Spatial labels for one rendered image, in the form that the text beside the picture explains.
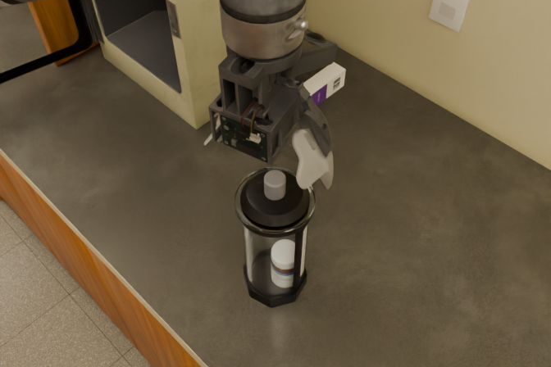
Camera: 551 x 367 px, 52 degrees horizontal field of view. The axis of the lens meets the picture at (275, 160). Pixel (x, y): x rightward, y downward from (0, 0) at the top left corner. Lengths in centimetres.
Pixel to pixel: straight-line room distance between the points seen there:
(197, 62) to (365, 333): 55
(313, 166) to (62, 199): 60
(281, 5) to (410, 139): 72
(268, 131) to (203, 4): 49
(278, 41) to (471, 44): 71
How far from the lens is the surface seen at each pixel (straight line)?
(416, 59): 125
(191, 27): 99
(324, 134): 60
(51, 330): 206
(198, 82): 107
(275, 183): 70
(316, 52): 59
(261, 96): 53
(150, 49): 122
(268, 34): 48
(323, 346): 90
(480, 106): 122
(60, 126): 122
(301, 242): 79
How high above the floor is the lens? 177
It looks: 50 degrees down
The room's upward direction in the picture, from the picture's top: straight up
